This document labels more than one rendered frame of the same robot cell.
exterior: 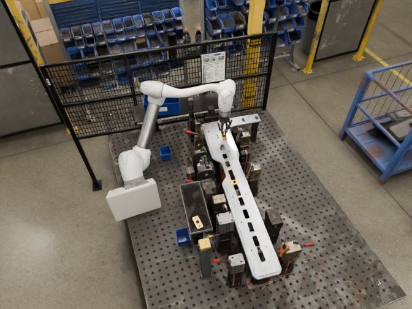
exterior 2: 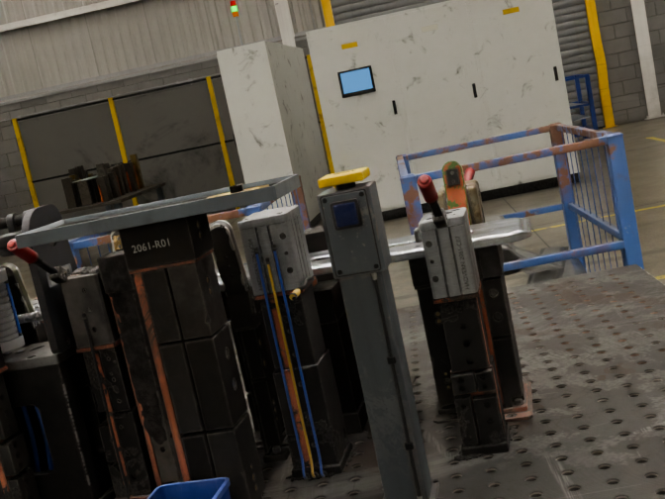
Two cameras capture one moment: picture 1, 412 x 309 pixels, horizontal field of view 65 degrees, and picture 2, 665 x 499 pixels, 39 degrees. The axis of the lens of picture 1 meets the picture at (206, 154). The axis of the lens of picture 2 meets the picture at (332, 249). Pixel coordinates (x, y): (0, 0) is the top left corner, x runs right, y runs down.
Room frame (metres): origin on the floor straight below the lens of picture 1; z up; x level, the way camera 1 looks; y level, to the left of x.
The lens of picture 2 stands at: (0.38, 1.15, 1.25)
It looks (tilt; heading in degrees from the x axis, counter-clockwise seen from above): 9 degrees down; 295
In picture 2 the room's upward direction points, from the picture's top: 12 degrees counter-clockwise
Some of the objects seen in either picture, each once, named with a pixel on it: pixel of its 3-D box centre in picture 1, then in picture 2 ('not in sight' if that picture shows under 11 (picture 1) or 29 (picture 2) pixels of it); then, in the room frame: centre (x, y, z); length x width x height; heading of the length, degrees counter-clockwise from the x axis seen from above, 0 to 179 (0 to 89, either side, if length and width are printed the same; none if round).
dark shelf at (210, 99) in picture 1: (184, 106); not in sight; (2.25, 0.18, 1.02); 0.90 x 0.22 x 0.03; 102
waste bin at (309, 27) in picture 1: (319, 29); not in sight; (4.75, -1.82, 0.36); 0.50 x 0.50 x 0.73
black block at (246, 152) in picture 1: (244, 163); not in sight; (1.71, -0.31, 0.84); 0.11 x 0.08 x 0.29; 102
